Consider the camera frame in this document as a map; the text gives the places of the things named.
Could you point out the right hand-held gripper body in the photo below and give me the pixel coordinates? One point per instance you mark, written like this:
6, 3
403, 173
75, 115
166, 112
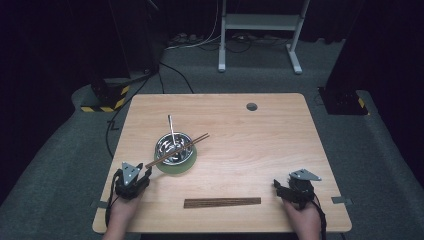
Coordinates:
300, 190

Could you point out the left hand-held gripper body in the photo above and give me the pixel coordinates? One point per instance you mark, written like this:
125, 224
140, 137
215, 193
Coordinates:
128, 185

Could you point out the metal bowl with green base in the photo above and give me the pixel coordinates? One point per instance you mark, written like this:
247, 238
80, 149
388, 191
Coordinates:
176, 165

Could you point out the brown wooden chopstick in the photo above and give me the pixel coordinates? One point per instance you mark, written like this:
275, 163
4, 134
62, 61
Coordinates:
183, 149
180, 148

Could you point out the row of brown chopsticks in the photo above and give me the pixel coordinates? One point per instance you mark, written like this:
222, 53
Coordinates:
221, 202

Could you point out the person's right hand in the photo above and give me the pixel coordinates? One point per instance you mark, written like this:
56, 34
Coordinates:
305, 221

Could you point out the person's left hand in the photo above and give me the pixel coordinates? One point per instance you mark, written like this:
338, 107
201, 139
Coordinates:
120, 216

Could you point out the grey tape strip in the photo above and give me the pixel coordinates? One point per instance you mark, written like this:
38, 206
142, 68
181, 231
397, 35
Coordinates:
99, 204
341, 200

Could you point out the metal spoon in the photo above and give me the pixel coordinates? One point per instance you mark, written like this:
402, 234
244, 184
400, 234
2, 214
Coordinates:
171, 128

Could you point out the black yellow striped stand base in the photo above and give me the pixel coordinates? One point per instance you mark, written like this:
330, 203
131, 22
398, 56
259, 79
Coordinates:
106, 100
343, 101

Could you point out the dark power strip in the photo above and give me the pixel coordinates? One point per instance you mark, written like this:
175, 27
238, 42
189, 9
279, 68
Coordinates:
185, 38

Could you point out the white metal stand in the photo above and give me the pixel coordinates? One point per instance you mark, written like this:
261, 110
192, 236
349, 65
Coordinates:
260, 21

